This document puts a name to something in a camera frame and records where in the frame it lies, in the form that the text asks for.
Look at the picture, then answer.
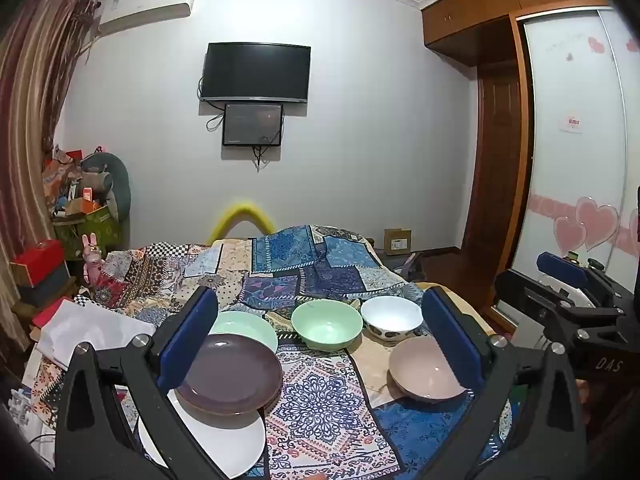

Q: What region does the yellow foam arch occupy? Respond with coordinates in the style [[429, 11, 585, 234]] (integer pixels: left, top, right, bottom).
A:
[[209, 202, 275, 243]]

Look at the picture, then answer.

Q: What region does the green storage box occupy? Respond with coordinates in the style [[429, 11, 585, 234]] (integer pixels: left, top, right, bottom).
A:
[[52, 205, 123, 261]]

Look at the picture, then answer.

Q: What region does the small black wall monitor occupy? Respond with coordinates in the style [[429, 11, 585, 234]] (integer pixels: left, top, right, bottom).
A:
[[222, 103, 285, 147]]

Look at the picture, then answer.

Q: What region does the white folded cloth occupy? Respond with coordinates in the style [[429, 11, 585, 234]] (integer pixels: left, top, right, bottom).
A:
[[35, 300, 156, 371]]

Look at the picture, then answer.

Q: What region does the white air conditioner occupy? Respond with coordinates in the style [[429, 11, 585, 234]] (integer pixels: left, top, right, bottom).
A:
[[97, 0, 197, 36]]

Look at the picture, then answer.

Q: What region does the large white plate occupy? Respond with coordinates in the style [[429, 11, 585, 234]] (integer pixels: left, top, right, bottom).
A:
[[137, 390, 267, 479]]

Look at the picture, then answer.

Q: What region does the grey green plush cushion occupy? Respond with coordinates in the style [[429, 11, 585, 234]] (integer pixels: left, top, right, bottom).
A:
[[80, 152, 132, 221]]

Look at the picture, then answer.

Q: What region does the dark grey box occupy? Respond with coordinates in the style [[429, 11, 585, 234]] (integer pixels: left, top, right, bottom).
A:
[[17, 265, 72, 307]]

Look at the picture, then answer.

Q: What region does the wooden wardrobe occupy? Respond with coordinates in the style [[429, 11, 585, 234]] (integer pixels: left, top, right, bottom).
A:
[[421, 0, 640, 331]]

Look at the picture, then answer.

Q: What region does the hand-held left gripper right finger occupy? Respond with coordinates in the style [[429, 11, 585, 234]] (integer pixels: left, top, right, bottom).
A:
[[421, 286, 588, 480]]

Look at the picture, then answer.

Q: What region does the purple plate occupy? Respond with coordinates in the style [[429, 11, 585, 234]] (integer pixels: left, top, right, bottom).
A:
[[175, 334, 284, 415]]

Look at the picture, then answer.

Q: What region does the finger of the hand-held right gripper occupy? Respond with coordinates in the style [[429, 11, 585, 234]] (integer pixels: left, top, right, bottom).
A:
[[494, 269, 623, 333], [536, 251, 598, 288]]

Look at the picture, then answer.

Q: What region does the white spotted bowl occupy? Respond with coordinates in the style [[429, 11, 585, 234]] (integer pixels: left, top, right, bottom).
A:
[[361, 295, 425, 343]]

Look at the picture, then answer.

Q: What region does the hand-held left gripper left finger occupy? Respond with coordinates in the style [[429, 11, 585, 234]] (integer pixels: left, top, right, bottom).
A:
[[55, 285, 236, 480]]

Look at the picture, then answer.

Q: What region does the red box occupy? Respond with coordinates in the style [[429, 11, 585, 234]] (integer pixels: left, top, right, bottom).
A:
[[10, 240, 66, 288]]

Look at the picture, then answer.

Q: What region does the pale green plate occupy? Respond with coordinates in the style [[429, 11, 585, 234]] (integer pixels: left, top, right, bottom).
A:
[[207, 311, 279, 356]]

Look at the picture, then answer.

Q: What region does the patchwork printed blanket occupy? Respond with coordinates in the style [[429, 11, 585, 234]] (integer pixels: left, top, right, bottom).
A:
[[30, 224, 516, 480]]

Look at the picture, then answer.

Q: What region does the pale green bowl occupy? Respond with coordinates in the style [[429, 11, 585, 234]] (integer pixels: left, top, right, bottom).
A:
[[291, 300, 364, 352]]

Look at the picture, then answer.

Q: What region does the patterned paper bag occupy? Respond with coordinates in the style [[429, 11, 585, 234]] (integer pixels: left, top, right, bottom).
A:
[[42, 147, 83, 211]]

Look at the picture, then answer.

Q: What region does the pink bowl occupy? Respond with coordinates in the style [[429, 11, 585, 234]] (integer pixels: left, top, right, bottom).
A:
[[389, 336, 473, 403]]

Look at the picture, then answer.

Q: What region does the pink rabbit toy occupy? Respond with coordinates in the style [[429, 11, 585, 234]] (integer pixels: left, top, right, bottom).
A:
[[82, 234, 103, 286]]

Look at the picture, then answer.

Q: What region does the cardboard box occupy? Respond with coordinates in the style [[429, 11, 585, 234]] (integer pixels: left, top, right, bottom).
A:
[[384, 228, 412, 255]]

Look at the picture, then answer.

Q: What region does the black wall television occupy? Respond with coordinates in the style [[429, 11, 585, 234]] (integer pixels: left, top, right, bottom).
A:
[[200, 42, 312, 104]]

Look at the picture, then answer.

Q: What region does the red flat folder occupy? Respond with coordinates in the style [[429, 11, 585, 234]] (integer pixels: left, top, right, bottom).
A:
[[32, 297, 76, 328]]

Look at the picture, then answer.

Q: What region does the frosted sliding door with hearts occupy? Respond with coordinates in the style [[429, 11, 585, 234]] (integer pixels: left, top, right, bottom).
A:
[[597, 7, 640, 271], [510, 10, 630, 281]]

